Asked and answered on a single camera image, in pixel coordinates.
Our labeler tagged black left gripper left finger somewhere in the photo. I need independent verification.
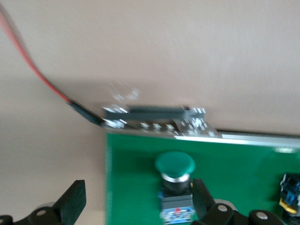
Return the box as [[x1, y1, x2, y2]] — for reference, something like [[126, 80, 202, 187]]
[[0, 179, 87, 225]]

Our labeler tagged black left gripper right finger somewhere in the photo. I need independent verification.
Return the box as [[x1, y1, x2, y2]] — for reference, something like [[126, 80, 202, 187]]
[[191, 178, 285, 225]]

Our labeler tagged green push button switch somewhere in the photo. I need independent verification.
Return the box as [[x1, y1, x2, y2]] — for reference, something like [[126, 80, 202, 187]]
[[155, 151, 196, 225]]

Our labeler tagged yellow push button switch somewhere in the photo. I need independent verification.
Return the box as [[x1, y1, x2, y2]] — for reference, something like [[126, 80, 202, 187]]
[[278, 172, 300, 215]]

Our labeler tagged green conveyor belt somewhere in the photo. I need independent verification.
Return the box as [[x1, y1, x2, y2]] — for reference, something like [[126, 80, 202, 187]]
[[99, 105, 300, 225]]

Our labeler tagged red and black conveyor cable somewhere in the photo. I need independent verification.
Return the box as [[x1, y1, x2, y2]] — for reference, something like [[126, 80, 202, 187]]
[[0, 4, 104, 127]]

